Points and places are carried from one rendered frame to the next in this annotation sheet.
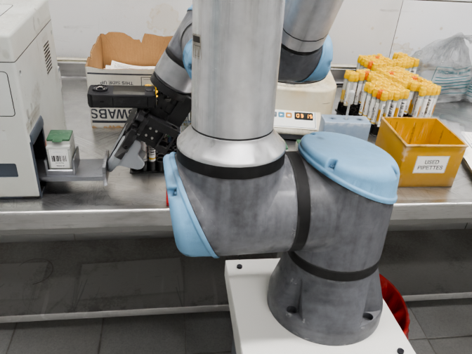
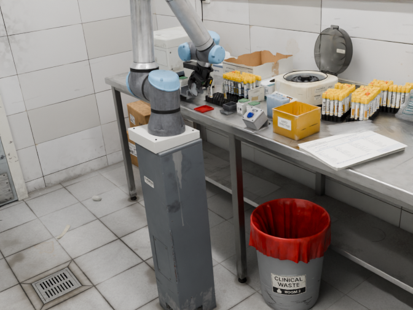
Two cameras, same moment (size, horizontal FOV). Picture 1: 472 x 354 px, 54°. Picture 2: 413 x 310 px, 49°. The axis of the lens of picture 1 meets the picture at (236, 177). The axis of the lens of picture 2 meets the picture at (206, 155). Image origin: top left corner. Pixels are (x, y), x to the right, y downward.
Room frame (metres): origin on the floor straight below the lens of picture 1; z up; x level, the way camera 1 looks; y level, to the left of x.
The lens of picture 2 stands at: (-0.14, -1.72, 1.57)
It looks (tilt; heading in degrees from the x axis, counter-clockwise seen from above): 25 degrees down; 65
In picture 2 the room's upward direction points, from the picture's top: 5 degrees counter-clockwise
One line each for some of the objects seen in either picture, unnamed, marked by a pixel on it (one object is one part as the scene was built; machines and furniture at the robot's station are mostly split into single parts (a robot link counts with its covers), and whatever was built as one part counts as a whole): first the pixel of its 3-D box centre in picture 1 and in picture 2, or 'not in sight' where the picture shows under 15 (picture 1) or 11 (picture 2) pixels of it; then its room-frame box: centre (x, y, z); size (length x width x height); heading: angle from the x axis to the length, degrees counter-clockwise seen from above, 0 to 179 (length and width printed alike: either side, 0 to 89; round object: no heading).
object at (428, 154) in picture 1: (416, 151); (296, 120); (0.89, -0.38, 0.93); 0.13 x 0.13 x 0.10; 9
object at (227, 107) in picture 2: not in sight; (230, 107); (0.81, -0.01, 0.89); 0.09 x 0.05 x 0.04; 8
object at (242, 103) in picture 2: not in sight; (243, 107); (0.84, -0.08, 0.91); 0.05 x 0.04 x 0.07; 10
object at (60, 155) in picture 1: (62, 152); (182, 84); (0.73, 0.32, 0.95); 0.05 x 0.04 x 0.06; 10
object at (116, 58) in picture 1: (143, 77); (257, 71); (1.13, 0.26, 0.95); 0.29 x 0.25 x 0.15; 10
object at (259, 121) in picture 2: not in sight; (258, 117); (0.80, -0.25, 0.92); 0.13 x 0.07 x 0.08; 10
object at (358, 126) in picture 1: (341, 139); (278, 108); (0.92, -0.23, 0.92); 0.10 x 0.07 x 0.10; 95
